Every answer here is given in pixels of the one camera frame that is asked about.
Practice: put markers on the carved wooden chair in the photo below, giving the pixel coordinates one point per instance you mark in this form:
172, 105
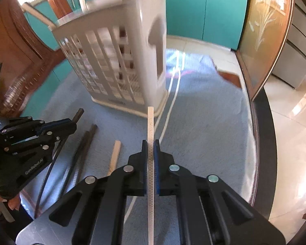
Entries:
17, 63

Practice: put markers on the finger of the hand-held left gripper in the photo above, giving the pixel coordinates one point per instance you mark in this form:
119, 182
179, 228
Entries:
63, 134
57, 123

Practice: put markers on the white textured chopstick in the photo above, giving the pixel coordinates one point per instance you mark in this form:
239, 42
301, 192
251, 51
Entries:
150, 130

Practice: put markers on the wood framed glass sliding door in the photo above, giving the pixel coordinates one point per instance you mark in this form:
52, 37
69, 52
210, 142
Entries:
267, 30

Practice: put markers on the white plastic chopstick holder basket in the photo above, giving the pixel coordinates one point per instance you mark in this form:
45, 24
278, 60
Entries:
140, 56

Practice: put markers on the beige chopstick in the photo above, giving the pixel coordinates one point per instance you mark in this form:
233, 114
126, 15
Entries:
114, 155

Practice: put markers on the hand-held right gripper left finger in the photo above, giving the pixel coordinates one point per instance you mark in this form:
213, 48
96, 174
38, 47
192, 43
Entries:
144, 160

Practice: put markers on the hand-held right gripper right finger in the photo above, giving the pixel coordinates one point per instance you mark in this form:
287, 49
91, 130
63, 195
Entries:
157, 160

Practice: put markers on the silver refrigerator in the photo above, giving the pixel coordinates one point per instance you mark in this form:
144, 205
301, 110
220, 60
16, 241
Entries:
298, 48

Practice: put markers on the blue striped cloth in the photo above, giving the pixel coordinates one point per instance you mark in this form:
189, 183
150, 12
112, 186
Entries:
206, 132

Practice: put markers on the person's left hand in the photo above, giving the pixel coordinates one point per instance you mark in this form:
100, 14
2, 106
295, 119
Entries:
12, 204

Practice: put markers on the teal base cabinets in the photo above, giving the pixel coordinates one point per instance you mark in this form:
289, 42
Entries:
193, 10

